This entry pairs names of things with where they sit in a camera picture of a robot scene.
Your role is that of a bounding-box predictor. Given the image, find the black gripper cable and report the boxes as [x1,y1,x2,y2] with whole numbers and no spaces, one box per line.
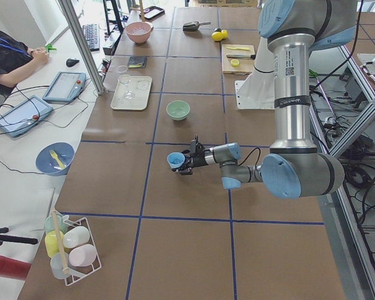
[236,147,263,169]

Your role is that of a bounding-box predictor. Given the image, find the black tripod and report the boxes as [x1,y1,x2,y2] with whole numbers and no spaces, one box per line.
[0,227,38,246]

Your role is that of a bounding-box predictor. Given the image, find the steel handled knife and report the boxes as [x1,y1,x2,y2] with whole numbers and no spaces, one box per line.
[226,54,256,60]

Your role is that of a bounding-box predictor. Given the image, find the wooden cutting board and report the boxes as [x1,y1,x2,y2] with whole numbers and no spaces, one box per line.
[221,44,256,74]

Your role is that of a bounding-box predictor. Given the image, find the clear wine glass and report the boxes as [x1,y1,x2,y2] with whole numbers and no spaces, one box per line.
[118,73,134,99]

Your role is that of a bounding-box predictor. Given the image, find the red bottle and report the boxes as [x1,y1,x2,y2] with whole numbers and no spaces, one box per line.
[0,256,31,280]

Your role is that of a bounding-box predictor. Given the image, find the blue teach pendant near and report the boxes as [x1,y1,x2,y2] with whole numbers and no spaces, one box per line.
[0,96,54,138]

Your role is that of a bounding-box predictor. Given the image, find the yellow cup in rack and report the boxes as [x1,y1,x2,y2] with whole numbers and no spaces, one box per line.
[44,230,59,258]

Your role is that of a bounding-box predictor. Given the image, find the aluminium frame post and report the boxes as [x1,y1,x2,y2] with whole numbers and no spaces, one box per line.
[58,0,105,95]

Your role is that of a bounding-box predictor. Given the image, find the lemon half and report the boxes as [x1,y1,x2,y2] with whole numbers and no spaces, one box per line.
[230,59,240,68]

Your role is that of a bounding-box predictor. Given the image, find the yellow lemon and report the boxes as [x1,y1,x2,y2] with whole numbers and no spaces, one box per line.
[221,29,229,40]
[211,31,224,42]

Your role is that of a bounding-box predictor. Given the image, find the black computer mouse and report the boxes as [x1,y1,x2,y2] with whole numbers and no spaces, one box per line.
[66,58,79,68]

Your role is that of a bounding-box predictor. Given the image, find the pink bowl of ice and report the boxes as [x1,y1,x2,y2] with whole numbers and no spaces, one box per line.
[125,21,154,44]

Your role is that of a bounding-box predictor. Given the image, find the white cup in rack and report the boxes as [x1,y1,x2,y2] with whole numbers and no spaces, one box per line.
[62,226,90,249]

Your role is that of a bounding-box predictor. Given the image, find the metal ice scoop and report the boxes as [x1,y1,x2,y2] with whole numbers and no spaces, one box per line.
[182,21,211,32]

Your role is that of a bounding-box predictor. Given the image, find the green ceramic bowl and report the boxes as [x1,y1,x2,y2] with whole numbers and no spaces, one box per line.
[166,100,191,121]

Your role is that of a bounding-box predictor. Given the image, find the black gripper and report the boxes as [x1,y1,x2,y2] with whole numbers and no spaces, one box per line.
[171,135,210,175]

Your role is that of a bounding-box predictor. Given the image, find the grey folded cloth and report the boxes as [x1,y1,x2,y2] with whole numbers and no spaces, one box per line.
[127,56,148,69]

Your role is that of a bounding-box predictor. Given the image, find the white wire cup rack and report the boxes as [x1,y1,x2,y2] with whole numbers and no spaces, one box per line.
[44,210,102,286]

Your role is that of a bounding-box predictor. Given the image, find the seated person black shirt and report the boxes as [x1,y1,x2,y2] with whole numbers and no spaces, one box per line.
[0,31,49,96]

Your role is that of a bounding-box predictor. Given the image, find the cream bear tray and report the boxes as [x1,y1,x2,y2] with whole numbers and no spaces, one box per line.
[110,76,153,111]

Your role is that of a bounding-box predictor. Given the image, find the green cup in rack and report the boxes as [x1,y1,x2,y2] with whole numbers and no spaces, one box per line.
[44,213,68,234]

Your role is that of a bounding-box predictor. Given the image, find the black keyboard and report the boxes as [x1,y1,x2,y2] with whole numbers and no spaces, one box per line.
[82,24,100,51]

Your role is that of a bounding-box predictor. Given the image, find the ice cubes in cup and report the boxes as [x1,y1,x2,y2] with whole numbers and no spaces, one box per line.
[169,156,184,165]

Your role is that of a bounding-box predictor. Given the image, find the yellow plastic knife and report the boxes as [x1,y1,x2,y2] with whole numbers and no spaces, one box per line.
[226,46,251,51]

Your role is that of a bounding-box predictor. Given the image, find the light blue plastic cup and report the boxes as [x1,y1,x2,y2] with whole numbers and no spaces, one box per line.
[166,152,185,169]

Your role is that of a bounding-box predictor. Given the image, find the blue teach pendant far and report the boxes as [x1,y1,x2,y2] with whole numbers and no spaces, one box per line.
[42,71,87,103]

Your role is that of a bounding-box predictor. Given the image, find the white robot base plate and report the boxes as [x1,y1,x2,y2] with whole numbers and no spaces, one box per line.
[234,81,274,110]

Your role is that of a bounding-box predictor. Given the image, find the clear cup in rack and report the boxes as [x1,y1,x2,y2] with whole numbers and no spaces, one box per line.
[50,252,70,279]

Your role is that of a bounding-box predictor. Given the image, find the pink cup in rack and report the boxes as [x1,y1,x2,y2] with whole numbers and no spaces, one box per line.
[68,244,97,267]

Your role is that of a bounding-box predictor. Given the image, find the blue teach pendant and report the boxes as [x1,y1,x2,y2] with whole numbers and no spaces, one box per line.
[0,96,54,138]
[42,71,87,103]

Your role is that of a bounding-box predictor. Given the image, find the blue bowl with fork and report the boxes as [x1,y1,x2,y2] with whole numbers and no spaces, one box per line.
[35,142,75,176]

